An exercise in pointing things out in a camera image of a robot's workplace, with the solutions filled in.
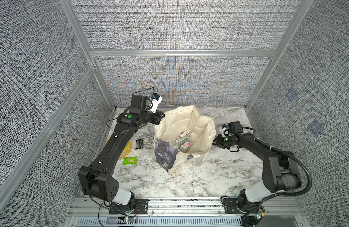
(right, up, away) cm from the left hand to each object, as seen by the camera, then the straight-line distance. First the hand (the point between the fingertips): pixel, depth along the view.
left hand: (166, 113), depth 76 cm
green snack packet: (-23, -29, +13) cm, 39 cm away
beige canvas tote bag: (+6, -4, +12) cm, 14 cm away
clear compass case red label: (+12, -21, +17) cm, 29 cm away
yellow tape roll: (-26, -22, +15) cm, 37 cm away
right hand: (+30, -16, +15) cm, 37 cm away
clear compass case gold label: (+9, -17, +19) cm, 27 cm away
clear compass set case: (+13, -13, +22) cm, 29 cm away
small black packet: (-19, -20, +19) cm, 34 cm away
